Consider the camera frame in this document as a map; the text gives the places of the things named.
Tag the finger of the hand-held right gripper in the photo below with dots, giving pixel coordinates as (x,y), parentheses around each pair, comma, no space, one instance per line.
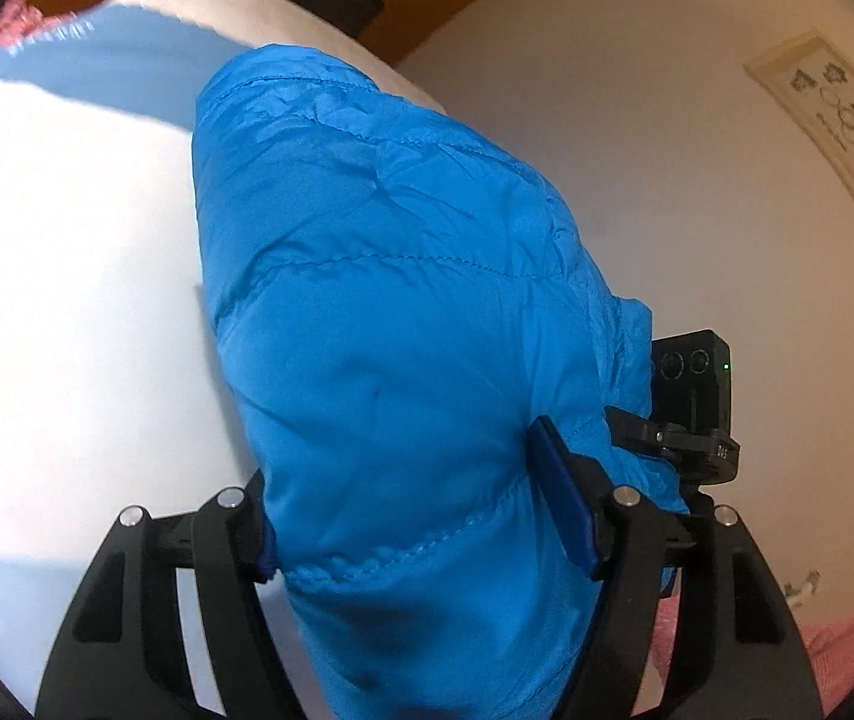
(648,433)

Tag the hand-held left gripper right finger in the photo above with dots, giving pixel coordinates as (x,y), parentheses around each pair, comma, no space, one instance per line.
(562,484)

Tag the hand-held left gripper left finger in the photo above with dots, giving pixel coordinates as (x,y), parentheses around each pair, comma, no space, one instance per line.
(239,532)

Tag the blue padded jacket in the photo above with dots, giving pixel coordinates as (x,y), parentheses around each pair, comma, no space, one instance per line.
(397,315)

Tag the pink checked cloth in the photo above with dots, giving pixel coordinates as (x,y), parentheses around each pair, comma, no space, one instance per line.
(847,660)

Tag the blue and white bed blanket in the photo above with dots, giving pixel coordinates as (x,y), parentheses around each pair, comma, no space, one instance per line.
(60,277)

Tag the wooden wardrobe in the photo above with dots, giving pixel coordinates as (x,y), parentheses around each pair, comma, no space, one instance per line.
(427,15)

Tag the pink floral quilt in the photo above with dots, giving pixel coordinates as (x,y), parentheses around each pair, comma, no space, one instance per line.
(18,22)

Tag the framed wall picture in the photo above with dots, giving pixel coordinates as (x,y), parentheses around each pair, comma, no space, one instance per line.
(850,127)

